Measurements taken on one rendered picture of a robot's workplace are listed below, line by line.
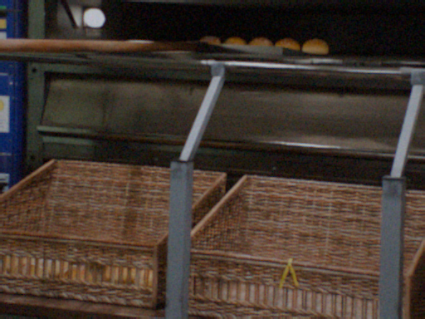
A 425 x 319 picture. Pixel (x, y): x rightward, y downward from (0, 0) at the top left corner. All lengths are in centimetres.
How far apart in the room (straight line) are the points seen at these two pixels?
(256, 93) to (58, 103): 61
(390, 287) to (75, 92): 129
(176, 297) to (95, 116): 87
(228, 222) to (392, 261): 69
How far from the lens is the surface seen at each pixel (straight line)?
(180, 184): 237
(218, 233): 275
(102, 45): 282
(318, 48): 391
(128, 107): 309
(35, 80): 323
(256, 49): 342
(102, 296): 264
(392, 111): 284
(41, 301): 267
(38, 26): 322
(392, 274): 225
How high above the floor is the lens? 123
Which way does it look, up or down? 5 degrees down
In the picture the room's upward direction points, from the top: 2 degrees clockwise
